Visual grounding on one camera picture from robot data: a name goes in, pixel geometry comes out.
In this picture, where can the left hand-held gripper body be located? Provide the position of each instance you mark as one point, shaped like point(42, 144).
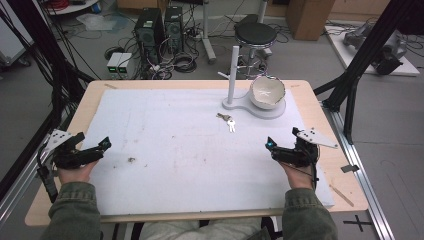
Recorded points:
point(68, 155)

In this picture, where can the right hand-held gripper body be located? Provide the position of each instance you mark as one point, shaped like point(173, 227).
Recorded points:
point(301, 151)

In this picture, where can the bunch of keys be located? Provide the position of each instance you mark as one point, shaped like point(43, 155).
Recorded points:
point(228, 121)

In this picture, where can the person's left hand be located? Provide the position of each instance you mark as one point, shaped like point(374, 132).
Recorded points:
point(77, 173)

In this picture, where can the person's right hand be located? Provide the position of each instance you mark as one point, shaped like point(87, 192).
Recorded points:
point(300, 178)

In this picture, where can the wooden table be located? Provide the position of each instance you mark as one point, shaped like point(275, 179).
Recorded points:
point(333, 166)

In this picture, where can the white ceramic bowl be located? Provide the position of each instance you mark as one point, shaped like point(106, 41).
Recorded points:
point(267, 93)

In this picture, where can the grey tape piece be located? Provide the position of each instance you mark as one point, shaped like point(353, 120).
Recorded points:
point(350, 168)

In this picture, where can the thin wooden stick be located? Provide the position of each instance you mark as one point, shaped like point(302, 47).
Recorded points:
point(341, 195)

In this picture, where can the white stand with pole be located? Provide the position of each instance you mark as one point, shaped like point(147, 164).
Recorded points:
point(233, 80)

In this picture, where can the white power supply unit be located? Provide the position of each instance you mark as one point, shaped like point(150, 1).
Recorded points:
point(114, 63)
point(125, 63)

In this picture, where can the white foam mat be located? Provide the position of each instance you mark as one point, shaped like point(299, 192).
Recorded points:
point(186, 166)

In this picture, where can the black round stool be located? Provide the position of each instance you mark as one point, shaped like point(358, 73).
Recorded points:
point(255, 35)

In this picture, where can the white platform board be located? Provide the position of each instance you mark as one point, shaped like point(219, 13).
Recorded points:
point(353, 56)

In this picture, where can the person's legs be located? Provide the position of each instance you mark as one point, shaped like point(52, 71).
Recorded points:
point(200, 231)

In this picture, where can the black computer tower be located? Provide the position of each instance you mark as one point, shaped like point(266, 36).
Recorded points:
point(149, 31)
point(174, 28)

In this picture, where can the clear plastic sheet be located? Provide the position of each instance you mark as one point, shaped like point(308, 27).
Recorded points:
point(96, 22)

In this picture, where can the white table leg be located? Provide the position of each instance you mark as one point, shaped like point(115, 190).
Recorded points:
point(208, 36)

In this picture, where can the white cabinet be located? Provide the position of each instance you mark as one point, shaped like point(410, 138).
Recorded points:
point(11, 43)

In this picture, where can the cardboard box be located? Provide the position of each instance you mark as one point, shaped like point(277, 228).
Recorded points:
point(310, 18)

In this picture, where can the grey machine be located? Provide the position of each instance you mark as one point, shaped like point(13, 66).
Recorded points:
point(388, 50)

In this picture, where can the round white table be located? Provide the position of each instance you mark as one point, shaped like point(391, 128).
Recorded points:
point(73, 6)

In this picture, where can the aluminium rail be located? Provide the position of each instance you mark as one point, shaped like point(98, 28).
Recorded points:
point(363, 180)
point(20, 193)

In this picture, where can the black metal frame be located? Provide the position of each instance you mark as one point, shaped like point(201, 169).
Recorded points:
point(363, 50)
point(43, 50)

